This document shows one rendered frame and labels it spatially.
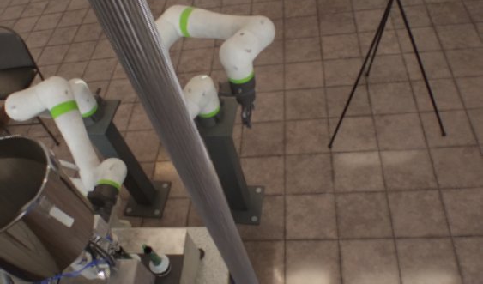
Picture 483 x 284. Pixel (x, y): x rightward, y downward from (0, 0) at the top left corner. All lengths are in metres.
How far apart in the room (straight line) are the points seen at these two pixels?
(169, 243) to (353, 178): 1.60
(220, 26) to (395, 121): 2.02
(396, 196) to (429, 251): 0.40
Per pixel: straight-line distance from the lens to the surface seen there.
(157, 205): 3.02
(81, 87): 2.26
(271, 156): 3.04
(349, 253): 2.66
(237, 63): 1.32
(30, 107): 1.90
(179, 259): 1.61
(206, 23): 1.55
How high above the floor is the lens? 2.45
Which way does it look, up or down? 50 degrees down
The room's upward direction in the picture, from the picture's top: 17 degrees counter-clockwise
